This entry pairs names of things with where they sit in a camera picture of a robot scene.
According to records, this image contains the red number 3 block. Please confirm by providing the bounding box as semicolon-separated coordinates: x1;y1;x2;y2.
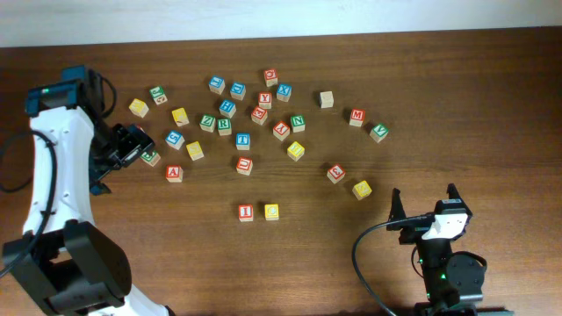
327;164;346;183

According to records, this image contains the green letter R block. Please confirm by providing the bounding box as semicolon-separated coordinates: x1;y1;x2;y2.
217;118;232;136

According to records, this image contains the green letter Q block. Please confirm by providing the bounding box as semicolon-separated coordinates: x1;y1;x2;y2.
149;86;168;105

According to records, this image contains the yellow letter C block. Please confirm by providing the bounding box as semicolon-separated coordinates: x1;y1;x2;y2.
264;204;279;221

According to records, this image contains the blue number 5 block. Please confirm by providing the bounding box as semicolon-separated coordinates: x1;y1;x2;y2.
165;130;184;150

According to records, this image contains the red letter U block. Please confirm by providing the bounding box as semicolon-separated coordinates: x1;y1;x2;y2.
236;157;253;176

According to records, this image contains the red letter E block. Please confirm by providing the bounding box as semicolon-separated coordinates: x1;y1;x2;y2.
250;106;268;126

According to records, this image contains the yellow block centre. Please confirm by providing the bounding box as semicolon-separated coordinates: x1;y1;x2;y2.
287;141;306;162

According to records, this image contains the blue letter X block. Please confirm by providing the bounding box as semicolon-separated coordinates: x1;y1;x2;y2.
277;83;292;102

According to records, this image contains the red letter A block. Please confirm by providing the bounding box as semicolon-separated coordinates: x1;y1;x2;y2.
165;165;184;183

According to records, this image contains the green letter V block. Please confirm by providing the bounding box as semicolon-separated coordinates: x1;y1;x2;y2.
370;124;389;143

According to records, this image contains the yellow block far left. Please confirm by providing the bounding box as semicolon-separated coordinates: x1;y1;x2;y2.
128;98;149;118

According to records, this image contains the blue letter H block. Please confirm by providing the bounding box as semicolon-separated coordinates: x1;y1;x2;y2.
219;100;236;119

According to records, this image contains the blue letter T block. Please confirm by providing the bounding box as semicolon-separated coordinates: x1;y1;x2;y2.
235;133;250;150

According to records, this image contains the red letter C block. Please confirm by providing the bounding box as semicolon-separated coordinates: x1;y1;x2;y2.
263;68;278;87

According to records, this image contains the red letter I block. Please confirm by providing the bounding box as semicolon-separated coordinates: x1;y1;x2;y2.
239;205;254;222

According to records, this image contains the red letter Y upright block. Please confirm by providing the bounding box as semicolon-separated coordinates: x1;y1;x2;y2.
258;92;272;109

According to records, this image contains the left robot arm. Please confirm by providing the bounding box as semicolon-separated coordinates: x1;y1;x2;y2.
1;66;173;315

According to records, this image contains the blue letter D block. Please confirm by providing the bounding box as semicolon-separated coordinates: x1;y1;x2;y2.
230;82;247;100

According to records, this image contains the red letter Y tilted block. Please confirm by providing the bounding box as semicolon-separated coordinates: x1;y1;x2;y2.
272;121;291;141

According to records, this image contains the red letter M block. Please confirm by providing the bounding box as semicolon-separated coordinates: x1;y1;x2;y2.
349;109;365;127

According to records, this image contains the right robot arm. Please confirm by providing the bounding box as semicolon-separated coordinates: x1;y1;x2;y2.
388;183;514;315

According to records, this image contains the yellow letter S block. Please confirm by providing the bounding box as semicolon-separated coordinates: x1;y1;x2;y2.
185;141;204;161

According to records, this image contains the plain wooden block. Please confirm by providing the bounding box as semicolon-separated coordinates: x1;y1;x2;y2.
320;91;334;109

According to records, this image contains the green letter N block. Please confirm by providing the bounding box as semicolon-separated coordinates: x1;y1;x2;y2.
291;115;306;133

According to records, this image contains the yellow block upper middle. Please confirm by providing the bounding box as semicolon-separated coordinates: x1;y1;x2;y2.
172;107;190;126

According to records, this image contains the yellow block near right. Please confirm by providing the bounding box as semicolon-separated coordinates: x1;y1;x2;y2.
352;180;372;200

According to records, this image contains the green letter Z block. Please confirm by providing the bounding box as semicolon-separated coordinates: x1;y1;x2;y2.
199;114;217;133

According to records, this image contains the green letter B right block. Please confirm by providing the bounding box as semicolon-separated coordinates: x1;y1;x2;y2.
140;151;161;167

